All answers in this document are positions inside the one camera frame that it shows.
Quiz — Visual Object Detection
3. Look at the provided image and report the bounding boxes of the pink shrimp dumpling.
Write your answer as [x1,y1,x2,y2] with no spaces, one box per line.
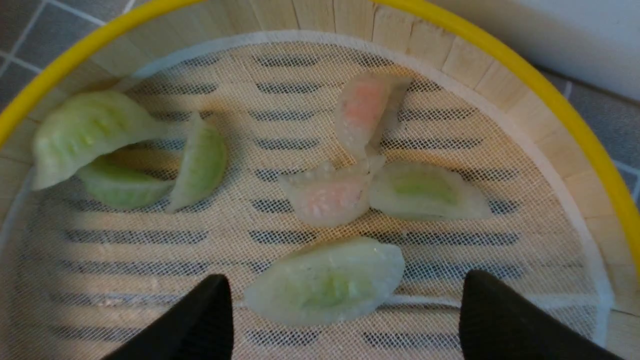
[278,154,387,228]
[334,71,413,161]

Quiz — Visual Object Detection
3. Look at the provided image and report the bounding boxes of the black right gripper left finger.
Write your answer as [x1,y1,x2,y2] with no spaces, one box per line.
[104,274,234,360]

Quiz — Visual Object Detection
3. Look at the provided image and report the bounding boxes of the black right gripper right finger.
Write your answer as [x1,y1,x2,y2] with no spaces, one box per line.
[459,269,618,360]

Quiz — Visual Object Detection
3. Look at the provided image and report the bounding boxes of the yellow-rimmed bamboo steamer basket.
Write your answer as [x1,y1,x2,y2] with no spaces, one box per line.
[1,0,639,360]

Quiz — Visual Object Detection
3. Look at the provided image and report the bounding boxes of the green dumpling front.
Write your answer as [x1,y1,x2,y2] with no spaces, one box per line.
[243,237,406,327]

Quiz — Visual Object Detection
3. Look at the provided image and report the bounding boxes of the pink shrimp dumpling front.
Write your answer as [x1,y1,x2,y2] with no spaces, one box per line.
[278,154,387,228]

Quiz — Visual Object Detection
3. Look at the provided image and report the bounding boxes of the green dumpling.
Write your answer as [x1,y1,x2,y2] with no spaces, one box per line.
[75,156,175,210]
[369,161,493,221]
[243,237,406,327]
[32,90,169,191]
[165,112,228,214]

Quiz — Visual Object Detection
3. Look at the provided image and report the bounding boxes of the pink shrimp dumpling back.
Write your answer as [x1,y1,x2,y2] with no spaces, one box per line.
[334,71,413,161]

